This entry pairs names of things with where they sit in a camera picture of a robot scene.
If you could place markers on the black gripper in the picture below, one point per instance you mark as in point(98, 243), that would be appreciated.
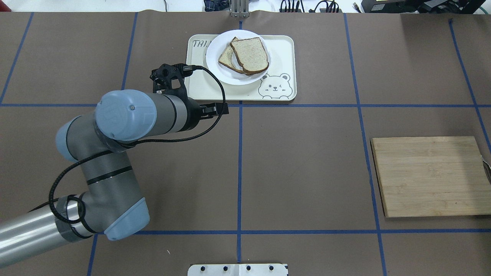
point(193, 114)

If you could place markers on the white round plate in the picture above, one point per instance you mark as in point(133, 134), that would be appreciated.
point(214, 51)

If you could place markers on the white bread slice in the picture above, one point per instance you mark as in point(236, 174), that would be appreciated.
point(251, 55)

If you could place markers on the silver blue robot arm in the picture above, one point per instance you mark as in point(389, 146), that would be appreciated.
point(98, 192)

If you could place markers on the bread slice with fried egg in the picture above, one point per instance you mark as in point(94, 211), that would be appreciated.
point(226, 58)

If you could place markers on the wooden cutting board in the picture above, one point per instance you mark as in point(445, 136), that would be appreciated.
point(431, 176)

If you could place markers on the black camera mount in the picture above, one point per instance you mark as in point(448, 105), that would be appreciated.
point(169, 80)

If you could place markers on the aluminium frame post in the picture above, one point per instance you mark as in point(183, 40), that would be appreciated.
point(239, 8)

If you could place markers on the white pedestal column base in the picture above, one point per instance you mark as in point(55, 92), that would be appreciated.
point(255, 269)

